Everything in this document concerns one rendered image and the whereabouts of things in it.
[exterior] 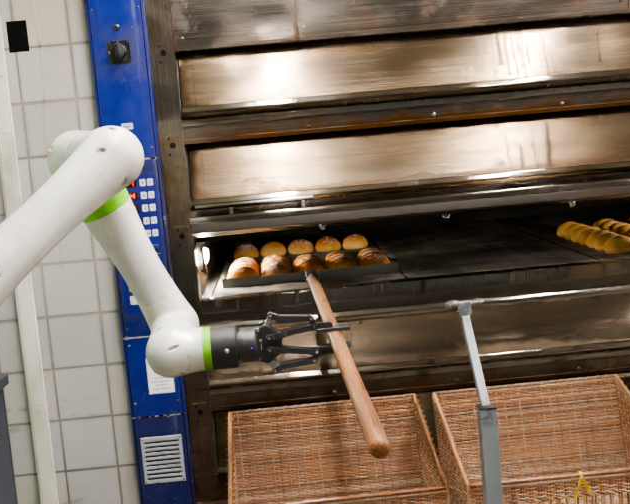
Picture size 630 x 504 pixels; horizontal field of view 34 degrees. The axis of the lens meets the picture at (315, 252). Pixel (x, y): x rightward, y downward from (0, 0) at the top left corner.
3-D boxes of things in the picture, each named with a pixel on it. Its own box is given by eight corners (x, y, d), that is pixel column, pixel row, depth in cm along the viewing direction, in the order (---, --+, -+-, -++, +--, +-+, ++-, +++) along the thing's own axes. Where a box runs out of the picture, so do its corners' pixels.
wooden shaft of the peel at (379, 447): (392, 460, 140) (390, 439, 140) (370, 462, 140) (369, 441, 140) (317, 282, 310) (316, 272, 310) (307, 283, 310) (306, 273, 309)
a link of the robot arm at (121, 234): (79, 229, 213) (127, 206, 212) (86, 211, 224) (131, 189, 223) (162, 367, 227) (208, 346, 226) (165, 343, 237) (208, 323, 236)
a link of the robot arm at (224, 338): (213, 375, 213) (208, 331, 212) (215, 363, 225) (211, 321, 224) (242, 372, 213) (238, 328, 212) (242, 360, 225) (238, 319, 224)
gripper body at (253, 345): (237, 322, 221) (280, 318, 222) (241, 361, 222) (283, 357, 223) (237, 329, 214) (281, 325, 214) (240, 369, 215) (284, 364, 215)
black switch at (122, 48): (109, 64, 285) (105, 24, 284) (131, 62, 285) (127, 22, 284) (107, 63, 282) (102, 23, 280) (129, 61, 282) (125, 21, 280)
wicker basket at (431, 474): (234, 501, 301) (225, 410, 298) (424, 481, 304) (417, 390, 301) (230, 571, 253) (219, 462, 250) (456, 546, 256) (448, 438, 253)
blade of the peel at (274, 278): (398, 271, 320) (398, 262, 320) (222, 288, 317) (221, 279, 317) (384, 257, 356) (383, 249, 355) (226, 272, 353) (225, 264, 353)
